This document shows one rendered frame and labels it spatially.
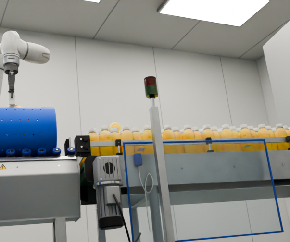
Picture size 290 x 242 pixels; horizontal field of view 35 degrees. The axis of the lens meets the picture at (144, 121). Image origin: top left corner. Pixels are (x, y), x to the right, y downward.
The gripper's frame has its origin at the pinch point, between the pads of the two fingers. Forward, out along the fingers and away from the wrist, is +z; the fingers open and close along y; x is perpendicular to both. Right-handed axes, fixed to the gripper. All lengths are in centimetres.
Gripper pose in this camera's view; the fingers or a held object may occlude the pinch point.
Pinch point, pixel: (11, 100)
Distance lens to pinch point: 258.1
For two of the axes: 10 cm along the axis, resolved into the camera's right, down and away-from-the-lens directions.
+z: 1.1, 9.4, -3.2
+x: 9.5, -0.1, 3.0
